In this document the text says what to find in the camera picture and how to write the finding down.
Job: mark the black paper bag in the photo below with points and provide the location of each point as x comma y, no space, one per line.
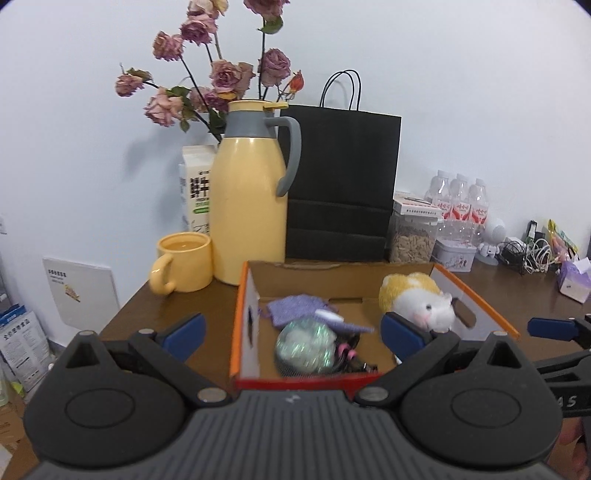
340,205

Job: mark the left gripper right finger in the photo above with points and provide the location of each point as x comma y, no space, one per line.
422,356

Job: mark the small white robot figure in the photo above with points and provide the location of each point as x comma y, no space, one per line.
490,240

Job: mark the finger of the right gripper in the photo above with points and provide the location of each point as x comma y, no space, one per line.
571,330

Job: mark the red orange cardboard box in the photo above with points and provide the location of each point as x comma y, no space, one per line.
352,290

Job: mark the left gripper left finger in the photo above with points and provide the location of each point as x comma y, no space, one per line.
163,355

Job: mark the white milk carton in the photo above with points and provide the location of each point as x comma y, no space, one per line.
194,173

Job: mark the left water bottle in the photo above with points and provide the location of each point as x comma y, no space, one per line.
439,194

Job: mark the middle water bottle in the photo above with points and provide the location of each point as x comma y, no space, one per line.
456,221

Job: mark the stack of leaflets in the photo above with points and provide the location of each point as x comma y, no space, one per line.
24,346

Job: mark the purple tissue pack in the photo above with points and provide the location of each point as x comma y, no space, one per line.
574,280

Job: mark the yellow ceramic mug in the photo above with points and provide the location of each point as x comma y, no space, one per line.
184,264

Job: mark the clear seed storage container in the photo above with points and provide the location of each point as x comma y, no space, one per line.
413,229

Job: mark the white wall panel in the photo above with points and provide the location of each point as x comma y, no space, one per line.
85,295

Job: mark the purple knitted cloth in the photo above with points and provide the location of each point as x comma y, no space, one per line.
298,307

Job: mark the water bottle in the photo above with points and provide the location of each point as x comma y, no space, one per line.
456,221
479,210
439,194

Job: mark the dried pink rose bouquet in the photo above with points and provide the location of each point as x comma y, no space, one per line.
211,82

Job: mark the yellow thermos jug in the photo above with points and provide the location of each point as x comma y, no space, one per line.
252,172

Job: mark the yellow white hamster plush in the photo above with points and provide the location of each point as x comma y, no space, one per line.
417,298

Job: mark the iridescent plastic ball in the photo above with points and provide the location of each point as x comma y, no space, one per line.
305,347

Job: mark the right water bottle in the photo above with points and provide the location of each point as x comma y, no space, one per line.
479,210

